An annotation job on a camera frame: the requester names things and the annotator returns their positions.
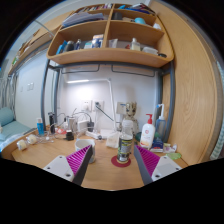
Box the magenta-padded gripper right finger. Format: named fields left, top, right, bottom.
left=133, top=144, right=184, bottom=185

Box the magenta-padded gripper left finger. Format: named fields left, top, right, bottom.
left=43, top=144, right=95, bottom=187

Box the clear plastic drink bottle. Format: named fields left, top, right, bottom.
left=116, top=119, right=135, bottom=165

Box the white squeeze tube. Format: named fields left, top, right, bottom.
left=162, top=143, right=178, bottom=154

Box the small blue box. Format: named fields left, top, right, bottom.
left=150, top=137, right=164, bottom=153

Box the white mug with blue print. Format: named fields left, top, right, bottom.
left=74, top=138, right=96, bottom=164

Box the white pump bottle red top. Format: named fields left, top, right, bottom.
left=139, top=113, right=156, bottom=150

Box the white round roll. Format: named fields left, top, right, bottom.
left=25, top=133, right=38, bottom=145
left=16, top=139, right=29, bottom=152

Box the blue spray bottle white nozzle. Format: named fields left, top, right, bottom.
left=155, top=103, right=167, bottom=141

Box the blue tube white cap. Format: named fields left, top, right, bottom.
left=35, top=117, right=45, bottom=136

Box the black electric shaver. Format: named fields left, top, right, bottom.
left=47, top=111, right=56, bottom=134

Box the white charger block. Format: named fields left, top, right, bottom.
left=75, top=119, right=88, bottom=133

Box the white power strip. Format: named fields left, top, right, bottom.
left=85, top=129, right=116, bottom=140

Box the flat round red coaster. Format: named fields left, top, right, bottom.
left=110, top=154, right=132, bottom=168

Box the bed with teal pillow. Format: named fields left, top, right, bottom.
left=0, top=106, right=33, bottom=151

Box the tree creature figurine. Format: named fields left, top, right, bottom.
left=124, top=101, right=140, bottom=134

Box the wooden wardrobe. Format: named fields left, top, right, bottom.
left=148, top=0, right=219, bottom=164

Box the white desk lamp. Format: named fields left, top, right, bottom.
left=65, top=78, right=118, bottom=131

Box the wooden shelf unit with items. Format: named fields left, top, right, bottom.
left=46, top=3, right=175, bottom=69

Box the white ribbed hose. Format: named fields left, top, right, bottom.
left=209, top=63, right=224, bottom=159

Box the grey metal desk frame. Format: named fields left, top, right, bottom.
left=40, top=59, right=176, bottom=143

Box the wooden overhead bed rail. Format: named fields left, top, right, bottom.
left=8, top=11, right=73, bottom=76

